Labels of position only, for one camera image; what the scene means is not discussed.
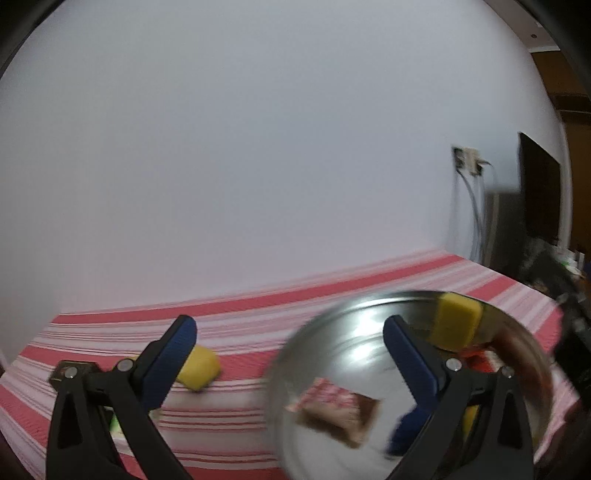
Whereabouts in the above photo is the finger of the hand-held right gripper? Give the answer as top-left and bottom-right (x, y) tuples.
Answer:
(386, 406), (430, 459)

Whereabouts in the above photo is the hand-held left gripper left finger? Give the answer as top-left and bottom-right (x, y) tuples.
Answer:
(45, 315), (198, 480)

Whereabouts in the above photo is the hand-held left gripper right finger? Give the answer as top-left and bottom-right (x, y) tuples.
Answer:
(383, 315), (537, 480)

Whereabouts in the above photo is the bright yellow sponge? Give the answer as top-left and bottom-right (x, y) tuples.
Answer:
(175, 346), (221, 393)

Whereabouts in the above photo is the yellow sponge with green pad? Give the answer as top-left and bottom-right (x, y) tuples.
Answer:
(434, 292), (485, 352)

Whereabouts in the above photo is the red snack packet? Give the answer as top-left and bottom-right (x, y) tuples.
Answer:
(461, 346), (504, 374)

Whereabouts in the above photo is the brown and white snack packet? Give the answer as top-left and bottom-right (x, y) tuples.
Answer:
(286, 376), (383, 449)

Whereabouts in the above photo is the round metal tin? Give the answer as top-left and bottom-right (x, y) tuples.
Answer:
(265, 289), (555, 480)

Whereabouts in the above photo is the red striped tablecloth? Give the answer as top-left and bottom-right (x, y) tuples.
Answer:
(0, 249), (583, 480)

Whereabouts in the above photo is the clutter beside monitor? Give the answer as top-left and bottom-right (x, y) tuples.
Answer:
(521, 239), (591, 306)

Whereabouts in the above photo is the black monitor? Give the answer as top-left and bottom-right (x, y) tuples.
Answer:
(517, 131), (562, 246)

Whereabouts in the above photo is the wooden cabinet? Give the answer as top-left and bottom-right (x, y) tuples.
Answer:
(530, 45), (591, 259)

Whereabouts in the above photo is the white cable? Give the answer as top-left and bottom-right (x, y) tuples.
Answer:
(482, 161), (499, 266)

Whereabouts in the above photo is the white wall socket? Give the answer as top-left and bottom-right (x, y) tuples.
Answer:
(464, 148), (485, 177)

